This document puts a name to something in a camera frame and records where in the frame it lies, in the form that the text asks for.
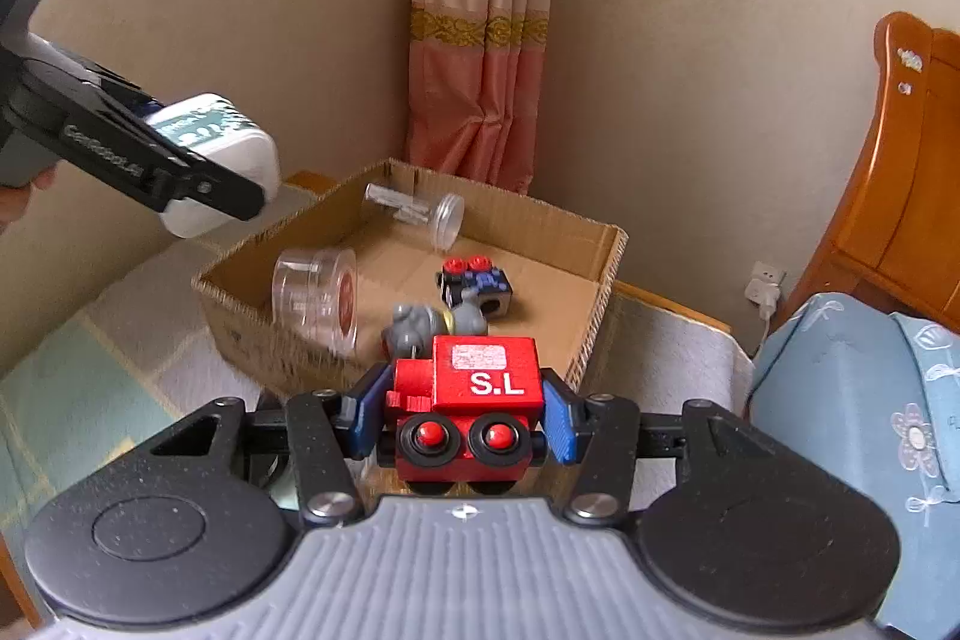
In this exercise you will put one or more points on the wooden bed headboard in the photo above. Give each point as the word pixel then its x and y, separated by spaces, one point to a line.
pixel 900 183

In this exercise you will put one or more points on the white cloud sticker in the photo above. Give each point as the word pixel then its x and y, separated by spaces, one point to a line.
pixel 910 58

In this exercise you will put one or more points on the grey toy elephant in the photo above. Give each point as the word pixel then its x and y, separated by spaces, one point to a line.
pixel 469 314
pixel 412 325

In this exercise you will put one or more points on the cardboard box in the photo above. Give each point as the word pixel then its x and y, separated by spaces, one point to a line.
pixel 555 295

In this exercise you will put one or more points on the pink curtain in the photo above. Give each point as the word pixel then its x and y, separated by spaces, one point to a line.
pixel 487 48

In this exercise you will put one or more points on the checked blanket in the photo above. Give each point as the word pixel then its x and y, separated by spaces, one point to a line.
pixel 75 400

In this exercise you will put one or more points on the black blue toy train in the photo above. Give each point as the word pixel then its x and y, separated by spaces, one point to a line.
pixel 480 284

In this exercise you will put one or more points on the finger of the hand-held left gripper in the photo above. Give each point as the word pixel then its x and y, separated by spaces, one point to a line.
pixel 225 194
pixel 135 99

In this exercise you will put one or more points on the white charger plug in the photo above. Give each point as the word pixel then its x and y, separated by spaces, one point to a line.
pixel 768 299

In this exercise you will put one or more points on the blue floral bedsheet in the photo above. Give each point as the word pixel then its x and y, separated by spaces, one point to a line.
pixel 825 400

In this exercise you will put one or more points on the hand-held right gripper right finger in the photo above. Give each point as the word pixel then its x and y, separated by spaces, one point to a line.
pixel 562 419

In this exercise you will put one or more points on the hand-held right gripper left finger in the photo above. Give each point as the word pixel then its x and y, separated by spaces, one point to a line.
pixel 367 415

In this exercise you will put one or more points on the clear lettered plastic jar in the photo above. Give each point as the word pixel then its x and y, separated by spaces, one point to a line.
pixel 416 212

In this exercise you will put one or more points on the person's left hand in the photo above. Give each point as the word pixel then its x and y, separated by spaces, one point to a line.
pixel 26 197

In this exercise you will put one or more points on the white green medicine bottle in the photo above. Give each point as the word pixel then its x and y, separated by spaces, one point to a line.
pixel 225 149

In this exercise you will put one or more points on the red toy train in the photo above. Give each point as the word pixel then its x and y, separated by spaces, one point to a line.
pixel 465 385

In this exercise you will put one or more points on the white wall socket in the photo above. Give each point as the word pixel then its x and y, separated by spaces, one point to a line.
pixel 766 274

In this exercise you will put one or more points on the blue floral pillow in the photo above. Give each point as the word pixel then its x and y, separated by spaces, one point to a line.
pixel 937 385

